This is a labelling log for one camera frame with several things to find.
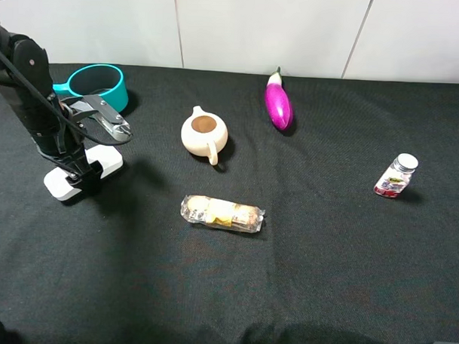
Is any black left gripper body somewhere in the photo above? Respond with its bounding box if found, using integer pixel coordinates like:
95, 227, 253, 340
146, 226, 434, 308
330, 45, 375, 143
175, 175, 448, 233
29, 114, 87, 173

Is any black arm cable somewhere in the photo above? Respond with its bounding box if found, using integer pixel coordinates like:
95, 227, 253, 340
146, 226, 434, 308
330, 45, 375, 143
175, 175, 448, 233
0, 42, 136, 146

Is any white rectangular case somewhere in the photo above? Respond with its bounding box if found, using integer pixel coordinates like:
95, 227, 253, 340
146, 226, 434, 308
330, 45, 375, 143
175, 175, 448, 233
44, 145, 124, 201

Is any black tablecloth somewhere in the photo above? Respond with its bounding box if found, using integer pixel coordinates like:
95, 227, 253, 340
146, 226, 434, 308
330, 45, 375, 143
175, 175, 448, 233
0, 66, 459, 344

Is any teal saucepan with handle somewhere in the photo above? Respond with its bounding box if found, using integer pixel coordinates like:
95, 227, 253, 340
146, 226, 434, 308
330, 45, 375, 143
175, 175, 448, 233
53, 63, 129, 113

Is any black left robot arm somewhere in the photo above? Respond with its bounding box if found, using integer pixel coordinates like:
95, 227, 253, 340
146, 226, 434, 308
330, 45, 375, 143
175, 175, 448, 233
0, 24, 103, 192

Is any small candy bottle silver cap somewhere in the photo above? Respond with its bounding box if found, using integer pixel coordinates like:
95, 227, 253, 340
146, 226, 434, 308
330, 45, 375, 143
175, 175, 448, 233
373, 153, 418, 199

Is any cream ceramic teapot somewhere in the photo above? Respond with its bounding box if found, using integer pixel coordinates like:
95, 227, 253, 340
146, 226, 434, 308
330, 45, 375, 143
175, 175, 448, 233
180, 106, 228, 166

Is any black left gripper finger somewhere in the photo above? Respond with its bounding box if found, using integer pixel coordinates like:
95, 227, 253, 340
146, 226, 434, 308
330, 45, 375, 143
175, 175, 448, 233
86, 161, 104, 181
64, 170, 86, 190

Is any wrapped cracker pack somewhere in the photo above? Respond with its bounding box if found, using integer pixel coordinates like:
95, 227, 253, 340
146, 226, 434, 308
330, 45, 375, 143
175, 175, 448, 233
181, 195, 265, 233

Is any purple toy eggplant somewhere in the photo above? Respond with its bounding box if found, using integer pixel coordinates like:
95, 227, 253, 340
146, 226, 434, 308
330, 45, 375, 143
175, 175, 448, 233
265, 67, 293, 131

